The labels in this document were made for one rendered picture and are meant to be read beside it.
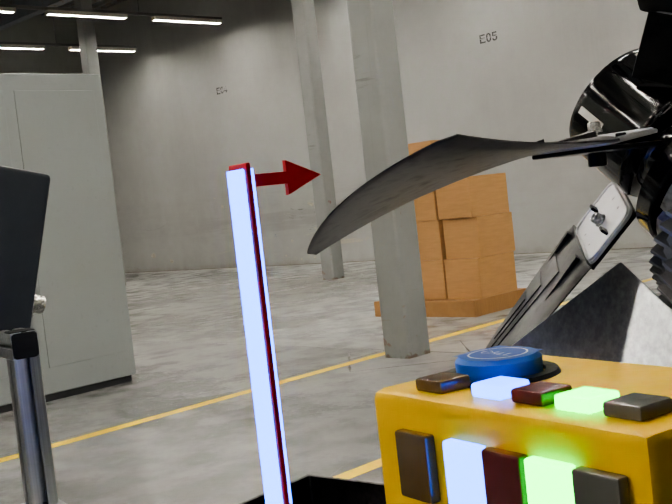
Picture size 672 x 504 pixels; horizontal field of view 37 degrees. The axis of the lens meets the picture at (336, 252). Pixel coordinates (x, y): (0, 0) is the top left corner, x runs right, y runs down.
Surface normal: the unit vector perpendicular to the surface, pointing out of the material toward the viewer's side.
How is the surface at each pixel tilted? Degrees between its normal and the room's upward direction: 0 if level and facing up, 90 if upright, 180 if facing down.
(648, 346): 55
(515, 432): 90
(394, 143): 90
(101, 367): 90
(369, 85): 90
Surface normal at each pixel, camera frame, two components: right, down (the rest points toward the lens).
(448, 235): -0.67, 0.11
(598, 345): -0.36, -0.49
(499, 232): 0.73, -0.04
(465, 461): -0.83, 0.12
